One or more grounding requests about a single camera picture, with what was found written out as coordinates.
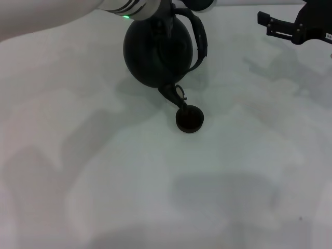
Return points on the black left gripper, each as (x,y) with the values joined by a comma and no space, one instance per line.
(164,27)

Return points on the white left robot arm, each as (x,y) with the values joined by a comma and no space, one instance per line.
(77,10)

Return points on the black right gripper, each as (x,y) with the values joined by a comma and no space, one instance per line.
(316,23)

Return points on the small dark teacup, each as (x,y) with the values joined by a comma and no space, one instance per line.
(190,122)

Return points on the black round teapot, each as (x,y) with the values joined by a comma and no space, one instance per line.
(155,57)

